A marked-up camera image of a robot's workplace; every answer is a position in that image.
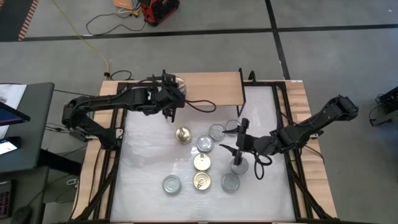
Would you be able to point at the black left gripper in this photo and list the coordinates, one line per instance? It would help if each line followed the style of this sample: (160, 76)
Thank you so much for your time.
(168, 96)

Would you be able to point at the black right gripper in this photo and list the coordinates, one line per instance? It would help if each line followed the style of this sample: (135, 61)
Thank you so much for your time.
(252, 144)

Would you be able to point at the light tuna can green label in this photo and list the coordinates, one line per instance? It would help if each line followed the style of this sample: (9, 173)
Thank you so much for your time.
(216, 133)
(171, 184)
(231, 124)
(230, 182)
(205, 143)
(244, 168)

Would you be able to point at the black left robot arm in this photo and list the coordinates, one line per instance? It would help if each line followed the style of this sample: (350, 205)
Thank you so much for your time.
(109, 100)

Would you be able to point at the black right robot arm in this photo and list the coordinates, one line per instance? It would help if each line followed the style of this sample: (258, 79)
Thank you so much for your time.
(311, 126)

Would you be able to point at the wooden shelf black metal legs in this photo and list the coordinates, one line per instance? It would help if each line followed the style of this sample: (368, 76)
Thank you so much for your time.
(217, 90)

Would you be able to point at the red black equipment case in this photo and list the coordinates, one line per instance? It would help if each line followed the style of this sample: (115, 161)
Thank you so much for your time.
(158, 11)

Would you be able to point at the white work surface sheet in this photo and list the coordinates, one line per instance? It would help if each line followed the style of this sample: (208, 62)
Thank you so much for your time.
(155, 202)

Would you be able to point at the orange folder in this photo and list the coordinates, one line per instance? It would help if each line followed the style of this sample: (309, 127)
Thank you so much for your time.
(122, 3)

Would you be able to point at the black desk support beam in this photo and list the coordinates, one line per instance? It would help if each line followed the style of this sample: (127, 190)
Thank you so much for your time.
(59, 161)

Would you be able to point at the grey desk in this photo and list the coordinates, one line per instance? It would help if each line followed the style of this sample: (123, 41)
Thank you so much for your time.
(37, 102)

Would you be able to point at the white paper sheet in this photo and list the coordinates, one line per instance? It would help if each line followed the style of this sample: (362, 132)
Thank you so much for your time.
(14, 93)

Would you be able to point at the monitor with blue screen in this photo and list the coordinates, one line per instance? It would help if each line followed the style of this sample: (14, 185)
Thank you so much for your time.
(11, 116)

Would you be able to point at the black floor equipment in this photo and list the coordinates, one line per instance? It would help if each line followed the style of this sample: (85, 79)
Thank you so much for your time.
(388, 102)

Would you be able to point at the grey side table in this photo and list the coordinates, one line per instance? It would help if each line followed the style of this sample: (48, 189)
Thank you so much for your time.
(31, 193)

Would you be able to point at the black mat orange striped edge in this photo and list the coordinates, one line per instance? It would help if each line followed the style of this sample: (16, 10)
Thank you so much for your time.
(12, 18)

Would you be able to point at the dark computer mouse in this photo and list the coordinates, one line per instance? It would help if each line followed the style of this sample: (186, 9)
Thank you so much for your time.
(21, 214)

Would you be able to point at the dark keyboard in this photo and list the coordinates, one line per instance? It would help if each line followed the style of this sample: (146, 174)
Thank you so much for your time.
(5, 199)

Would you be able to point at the black metal table frame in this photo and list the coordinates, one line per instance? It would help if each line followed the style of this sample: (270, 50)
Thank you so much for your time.
(264, 84)

